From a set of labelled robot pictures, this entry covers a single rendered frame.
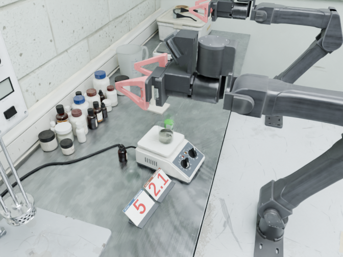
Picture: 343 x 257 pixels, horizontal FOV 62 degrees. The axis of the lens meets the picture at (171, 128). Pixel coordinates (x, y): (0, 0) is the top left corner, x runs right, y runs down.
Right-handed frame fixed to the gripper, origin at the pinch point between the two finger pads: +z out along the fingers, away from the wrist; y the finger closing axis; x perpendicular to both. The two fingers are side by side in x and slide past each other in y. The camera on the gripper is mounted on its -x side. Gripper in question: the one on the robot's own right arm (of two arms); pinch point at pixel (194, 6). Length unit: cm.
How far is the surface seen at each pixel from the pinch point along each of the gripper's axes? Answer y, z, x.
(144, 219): 67, -4, 40
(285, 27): -100, -42, 34
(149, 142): 45, 2, 31
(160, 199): 59, -6, 40
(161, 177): 52, -4, 38
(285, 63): -100, -47, 59
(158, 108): 13.6, 10.1, 39.3
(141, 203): 63, -2, 38
